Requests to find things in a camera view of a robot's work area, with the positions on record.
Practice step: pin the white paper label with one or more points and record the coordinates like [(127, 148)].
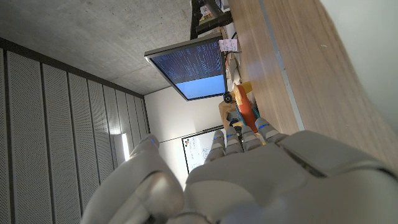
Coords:
[(228, 45)]

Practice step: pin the black monitor stand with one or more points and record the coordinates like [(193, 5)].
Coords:
[(211, 21)]

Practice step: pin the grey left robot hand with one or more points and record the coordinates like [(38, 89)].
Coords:
[(255, 183)]

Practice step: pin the black round webcam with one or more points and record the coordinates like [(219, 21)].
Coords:
[(228, 98)]

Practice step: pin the orange plastic toy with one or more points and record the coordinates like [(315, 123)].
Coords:
[(245, 107)]

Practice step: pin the brown paper bag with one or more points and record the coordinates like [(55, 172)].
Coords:
[(225, 110)]

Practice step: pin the white wall light strip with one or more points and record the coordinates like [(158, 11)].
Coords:
[(125, 146)]

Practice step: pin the whiteboard with blue writing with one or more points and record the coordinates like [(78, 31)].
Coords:
[(199, 152)]

